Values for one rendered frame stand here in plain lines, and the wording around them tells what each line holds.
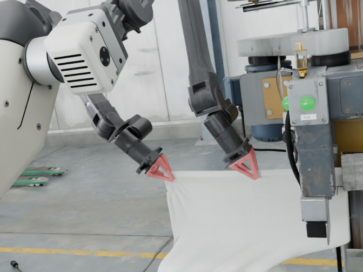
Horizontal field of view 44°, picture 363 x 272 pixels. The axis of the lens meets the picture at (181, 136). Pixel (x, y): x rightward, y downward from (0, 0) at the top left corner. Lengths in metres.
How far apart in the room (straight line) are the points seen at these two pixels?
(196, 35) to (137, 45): 5.60
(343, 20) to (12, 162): 1.02
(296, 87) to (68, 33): 0.45
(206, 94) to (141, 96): 5.74
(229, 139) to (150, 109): 5.71
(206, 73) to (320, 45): 0.29
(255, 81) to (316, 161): 0.46
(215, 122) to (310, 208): 0.32
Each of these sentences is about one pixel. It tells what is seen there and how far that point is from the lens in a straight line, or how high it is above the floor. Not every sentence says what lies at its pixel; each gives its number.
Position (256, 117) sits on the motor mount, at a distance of 1.41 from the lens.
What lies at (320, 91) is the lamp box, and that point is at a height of 1.31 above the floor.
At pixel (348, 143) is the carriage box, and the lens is 1.30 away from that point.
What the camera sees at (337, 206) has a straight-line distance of 1.23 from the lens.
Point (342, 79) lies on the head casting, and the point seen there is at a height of 1.32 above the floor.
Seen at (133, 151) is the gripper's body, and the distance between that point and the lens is 1.29.
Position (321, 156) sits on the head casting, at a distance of 1.01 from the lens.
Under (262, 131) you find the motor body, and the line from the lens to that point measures 1.45.
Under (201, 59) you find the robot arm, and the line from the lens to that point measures 1.17.
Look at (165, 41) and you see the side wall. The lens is 6.62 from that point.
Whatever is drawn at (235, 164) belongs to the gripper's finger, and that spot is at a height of 1.11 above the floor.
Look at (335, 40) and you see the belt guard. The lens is 1.08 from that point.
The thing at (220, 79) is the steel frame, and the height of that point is 0.82.
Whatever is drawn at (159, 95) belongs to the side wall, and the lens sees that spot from 6.74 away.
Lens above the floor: 1.45
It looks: 12 degrees down
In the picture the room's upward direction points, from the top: 8 degrees counter-clockwise
